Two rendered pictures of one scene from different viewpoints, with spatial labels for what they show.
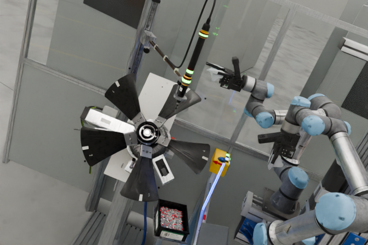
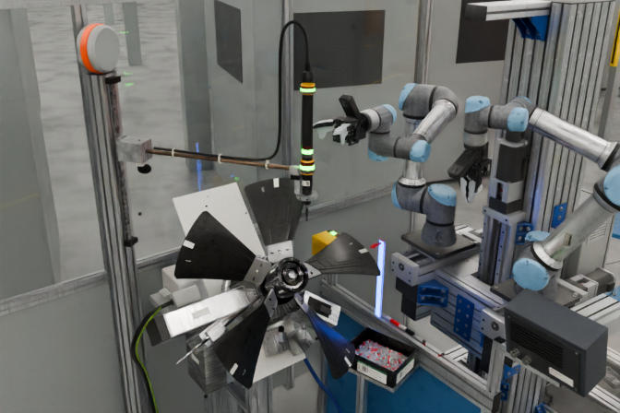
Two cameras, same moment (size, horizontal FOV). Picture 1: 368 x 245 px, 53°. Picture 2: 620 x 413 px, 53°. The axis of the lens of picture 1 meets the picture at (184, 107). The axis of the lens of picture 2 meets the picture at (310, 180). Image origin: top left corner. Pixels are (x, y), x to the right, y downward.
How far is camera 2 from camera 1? 126 cm
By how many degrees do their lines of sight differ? 37
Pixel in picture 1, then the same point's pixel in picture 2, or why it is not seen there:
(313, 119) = (520, 112)
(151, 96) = not seen: hidden behind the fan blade
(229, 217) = not seen: hidden behind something
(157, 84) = (197, 207)
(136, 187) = (336, 354)
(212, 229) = (523, 302)
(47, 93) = not seen: outside the picture
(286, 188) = (442, 216)
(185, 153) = (345, 263)
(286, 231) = (567, 244)
